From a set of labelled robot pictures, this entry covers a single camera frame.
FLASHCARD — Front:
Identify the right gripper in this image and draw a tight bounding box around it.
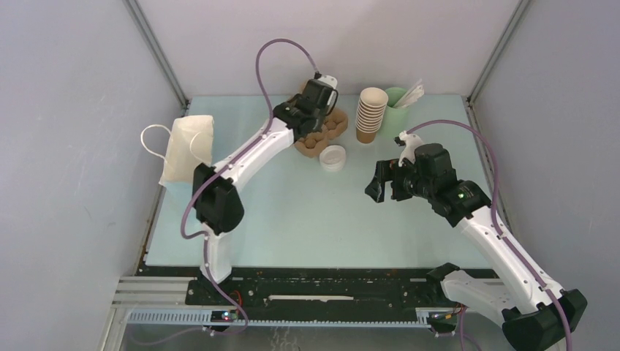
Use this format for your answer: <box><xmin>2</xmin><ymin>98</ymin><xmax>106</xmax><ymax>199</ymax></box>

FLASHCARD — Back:
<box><xmin>363</xmin><ymin>157</ymin><xmax>434</xmax><ymax>203</ymax></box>

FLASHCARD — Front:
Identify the white paper bag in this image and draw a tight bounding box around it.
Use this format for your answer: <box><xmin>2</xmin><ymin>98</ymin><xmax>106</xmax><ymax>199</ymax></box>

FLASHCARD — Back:
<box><xmin>140</xmin><ymin>115</ymin><xmax>214</xmax><ymax>186</ymax></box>

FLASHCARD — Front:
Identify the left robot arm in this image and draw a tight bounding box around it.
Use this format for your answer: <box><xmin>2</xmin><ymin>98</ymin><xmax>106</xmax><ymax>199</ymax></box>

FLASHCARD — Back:
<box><xmin>190</xmin><ymin>73</ymin><xmax>339</xmax><ymax>305</ymax></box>

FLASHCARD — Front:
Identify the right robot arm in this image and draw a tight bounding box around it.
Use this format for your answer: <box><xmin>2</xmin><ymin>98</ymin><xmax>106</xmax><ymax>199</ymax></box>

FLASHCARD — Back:
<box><xmin>365</xmin><ymin>143</ymin><xmax>587</xmax><ymax>350</ymax></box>

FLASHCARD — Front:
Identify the green holder cup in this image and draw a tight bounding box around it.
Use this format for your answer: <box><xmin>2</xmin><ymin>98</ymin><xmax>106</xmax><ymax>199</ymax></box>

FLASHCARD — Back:
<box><xmin>378</xmin><ymin>87</ymin><xmax>410</xmax><ymax>138</ymax></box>

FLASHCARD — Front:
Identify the stack of paper cups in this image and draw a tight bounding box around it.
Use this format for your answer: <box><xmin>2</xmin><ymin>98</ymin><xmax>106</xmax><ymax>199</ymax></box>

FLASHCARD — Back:
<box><xmin>355</xmin><ymin>87</ymin><xmax>389</xmax><ymax>144</ymax></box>

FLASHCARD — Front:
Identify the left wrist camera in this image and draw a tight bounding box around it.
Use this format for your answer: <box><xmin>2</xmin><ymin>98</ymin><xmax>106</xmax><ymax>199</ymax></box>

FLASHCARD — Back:
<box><xmin>318</xmin><ymin>75</ymin><xmax>338</xmax><ymax>107</ymax></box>

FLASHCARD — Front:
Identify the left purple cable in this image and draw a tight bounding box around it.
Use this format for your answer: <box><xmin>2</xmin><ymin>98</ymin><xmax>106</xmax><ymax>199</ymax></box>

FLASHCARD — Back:
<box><xmin>180</xmin><ymin>38</ymin><xmax>321</xmax><ymax>335</ymax></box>

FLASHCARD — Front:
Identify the purple cable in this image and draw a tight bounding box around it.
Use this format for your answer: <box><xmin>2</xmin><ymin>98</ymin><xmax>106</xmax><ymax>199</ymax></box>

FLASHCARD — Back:
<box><xmin>407</xmin><ymin>118</ymin><xmax>573</xmax><ymax>351</ymax></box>
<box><xmin>180</xmin><ymin>38</ymin><xmax>321</xmax><ymax>335</ymax></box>

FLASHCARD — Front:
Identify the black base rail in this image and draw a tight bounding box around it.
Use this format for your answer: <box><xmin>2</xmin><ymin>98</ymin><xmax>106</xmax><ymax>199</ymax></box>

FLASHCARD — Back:
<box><xmin>113</xmin><ymin>267</ymin><xmax>514</xmax><ymax>331</ymax></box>

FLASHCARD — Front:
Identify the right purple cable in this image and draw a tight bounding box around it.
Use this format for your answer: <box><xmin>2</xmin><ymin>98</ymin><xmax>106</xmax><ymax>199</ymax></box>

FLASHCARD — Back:
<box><xmin>407</xmin><ymin>118</ymin><xmax>573</xmax><ymax>351</ymax></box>

